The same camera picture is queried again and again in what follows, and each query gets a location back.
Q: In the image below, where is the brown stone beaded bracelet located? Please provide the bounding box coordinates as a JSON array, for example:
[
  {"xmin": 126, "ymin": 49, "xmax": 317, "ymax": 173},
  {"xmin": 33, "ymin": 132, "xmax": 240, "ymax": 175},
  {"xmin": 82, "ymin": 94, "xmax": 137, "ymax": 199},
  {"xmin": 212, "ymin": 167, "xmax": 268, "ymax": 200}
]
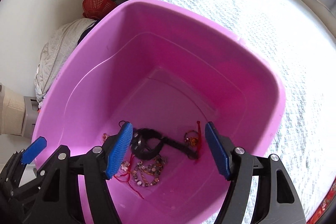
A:
[{"xmin": 131, "ymin": 156, "xmax": 168, "ymax": 188}]

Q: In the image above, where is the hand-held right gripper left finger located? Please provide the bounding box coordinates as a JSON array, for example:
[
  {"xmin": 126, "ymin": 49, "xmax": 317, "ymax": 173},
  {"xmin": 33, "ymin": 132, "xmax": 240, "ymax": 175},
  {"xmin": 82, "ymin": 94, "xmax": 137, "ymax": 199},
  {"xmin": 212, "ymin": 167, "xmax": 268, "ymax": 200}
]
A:
[{"xmin": 35, "ymin": 122, "xmax": 134, "ymax": 224}]

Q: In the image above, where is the black wrist watch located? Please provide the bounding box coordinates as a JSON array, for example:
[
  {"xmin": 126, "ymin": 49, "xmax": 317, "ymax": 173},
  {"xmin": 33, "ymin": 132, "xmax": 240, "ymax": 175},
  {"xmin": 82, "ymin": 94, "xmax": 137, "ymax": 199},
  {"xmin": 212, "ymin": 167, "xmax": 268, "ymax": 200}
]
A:
[{"xmin": 130, "ymin": 128, "xmax": 200, "ymax": 161}]

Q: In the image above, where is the red printed quilt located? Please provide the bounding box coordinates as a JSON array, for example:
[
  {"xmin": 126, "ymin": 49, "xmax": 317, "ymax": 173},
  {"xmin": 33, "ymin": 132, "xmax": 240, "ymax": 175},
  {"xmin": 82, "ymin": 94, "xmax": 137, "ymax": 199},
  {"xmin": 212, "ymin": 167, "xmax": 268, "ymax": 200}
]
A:
[{"xmin": 307, "ymin": 193, "xmax": 334, "ymax": 224}]

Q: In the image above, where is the thin red cord bracelet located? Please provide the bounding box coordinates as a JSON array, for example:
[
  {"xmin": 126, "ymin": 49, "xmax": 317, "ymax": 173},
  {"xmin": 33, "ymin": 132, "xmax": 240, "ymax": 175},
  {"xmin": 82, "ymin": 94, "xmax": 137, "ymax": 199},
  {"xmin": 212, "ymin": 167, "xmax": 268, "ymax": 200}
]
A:
[{"xmin": 115, "ymin": 172, "xmax": 144, "ymax": 199}]

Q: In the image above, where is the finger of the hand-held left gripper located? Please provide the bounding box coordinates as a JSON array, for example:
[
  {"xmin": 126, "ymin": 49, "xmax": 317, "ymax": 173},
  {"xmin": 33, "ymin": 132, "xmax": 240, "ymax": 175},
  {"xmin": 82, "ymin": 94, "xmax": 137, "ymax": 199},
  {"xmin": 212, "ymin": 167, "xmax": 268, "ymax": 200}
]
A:
[
  {"xmin": 10, "ymin": 169, "xmax": 47, "ymax": 199},
  {"xmin": 0, "ymin": 136, "xmax": 48, "ymax": 188}
]

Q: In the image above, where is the red string bracelet orange bead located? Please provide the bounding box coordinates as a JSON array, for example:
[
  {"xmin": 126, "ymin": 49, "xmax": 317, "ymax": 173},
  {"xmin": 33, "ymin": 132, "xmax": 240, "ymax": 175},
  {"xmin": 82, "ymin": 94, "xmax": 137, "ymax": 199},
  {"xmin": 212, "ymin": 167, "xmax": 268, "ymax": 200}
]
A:
[{"xmin": 184, "ymin": 121, "xmax": 203, "ymax": 161}]

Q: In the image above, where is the beige ribbed object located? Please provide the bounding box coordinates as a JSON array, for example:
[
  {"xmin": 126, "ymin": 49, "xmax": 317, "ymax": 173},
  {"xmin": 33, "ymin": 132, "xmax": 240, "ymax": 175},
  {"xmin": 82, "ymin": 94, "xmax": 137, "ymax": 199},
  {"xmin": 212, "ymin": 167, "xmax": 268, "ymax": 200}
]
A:
[{"xmin": 0, "ymin": 84, "xmax": 26, "ymax": 135}]

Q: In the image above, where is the pink plastic basin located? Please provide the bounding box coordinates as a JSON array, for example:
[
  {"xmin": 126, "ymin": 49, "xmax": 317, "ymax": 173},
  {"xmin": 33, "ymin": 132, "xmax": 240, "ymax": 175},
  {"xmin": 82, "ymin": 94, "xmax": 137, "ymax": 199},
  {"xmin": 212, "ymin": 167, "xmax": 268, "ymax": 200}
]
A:
[{"xmin": 31, "ymin": 0, "xmax": 286, "ymax": 224}]

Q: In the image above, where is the red plastic basket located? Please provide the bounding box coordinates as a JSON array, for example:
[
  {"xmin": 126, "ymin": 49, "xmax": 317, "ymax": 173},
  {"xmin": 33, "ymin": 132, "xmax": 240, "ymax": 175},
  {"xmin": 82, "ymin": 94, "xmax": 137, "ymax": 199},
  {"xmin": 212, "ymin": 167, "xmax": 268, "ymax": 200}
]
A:
[{"xmin": 82, "ymin": 0, "xmax": 118, "ymax": 20}]

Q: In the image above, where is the white quilted blanket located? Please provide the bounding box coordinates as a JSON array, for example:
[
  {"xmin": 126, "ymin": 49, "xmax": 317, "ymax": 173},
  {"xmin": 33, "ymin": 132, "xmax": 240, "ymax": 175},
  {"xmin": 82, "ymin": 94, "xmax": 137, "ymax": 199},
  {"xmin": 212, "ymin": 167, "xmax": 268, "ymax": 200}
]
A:
[{"xmin": 152, "ymin": 0, "xmax": 336, "ymax": 214}]

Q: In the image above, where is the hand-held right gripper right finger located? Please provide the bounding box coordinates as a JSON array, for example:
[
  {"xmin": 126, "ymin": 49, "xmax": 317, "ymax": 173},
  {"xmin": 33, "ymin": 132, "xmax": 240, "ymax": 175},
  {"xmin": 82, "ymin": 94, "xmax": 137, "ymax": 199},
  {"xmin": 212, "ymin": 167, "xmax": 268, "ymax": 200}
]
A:
[{"xmin": 205, "ymin": 122, "xmax": 306, "ymax": 224}]

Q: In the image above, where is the grey dotted cloth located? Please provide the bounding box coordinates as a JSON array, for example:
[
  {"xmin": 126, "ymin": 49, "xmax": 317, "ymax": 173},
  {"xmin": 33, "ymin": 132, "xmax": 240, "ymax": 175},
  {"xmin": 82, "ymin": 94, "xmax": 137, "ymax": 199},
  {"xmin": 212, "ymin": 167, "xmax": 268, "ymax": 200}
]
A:
[{"xmin": 35, "ymin": 18, "xmax": 99, "ymax": 106}]

